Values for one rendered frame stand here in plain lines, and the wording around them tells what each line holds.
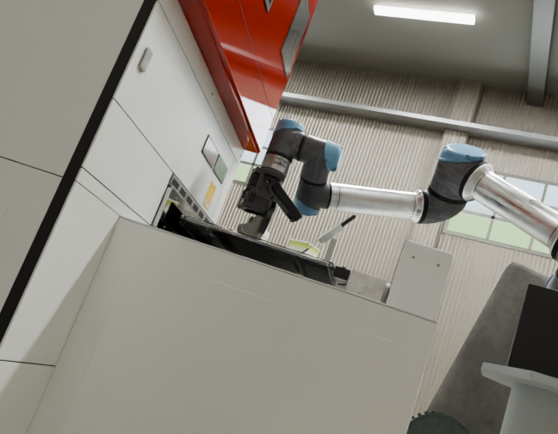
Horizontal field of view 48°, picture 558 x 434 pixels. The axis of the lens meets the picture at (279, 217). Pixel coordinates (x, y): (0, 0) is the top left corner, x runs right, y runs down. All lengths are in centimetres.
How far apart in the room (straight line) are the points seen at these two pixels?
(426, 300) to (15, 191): 74
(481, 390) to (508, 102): 523
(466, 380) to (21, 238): 380
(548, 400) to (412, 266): 44
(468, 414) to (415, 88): 569
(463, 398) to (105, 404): 357
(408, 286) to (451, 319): 682
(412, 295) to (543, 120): 776
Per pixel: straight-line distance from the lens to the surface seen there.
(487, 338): 459
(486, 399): 456
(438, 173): 177
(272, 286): 114
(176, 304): 117
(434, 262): 121
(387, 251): 831
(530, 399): 147
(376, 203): 174
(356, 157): 889
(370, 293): 137
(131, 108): 117
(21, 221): 109
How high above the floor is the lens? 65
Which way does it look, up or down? 13 degrees up
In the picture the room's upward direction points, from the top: 20 degrees clockwise
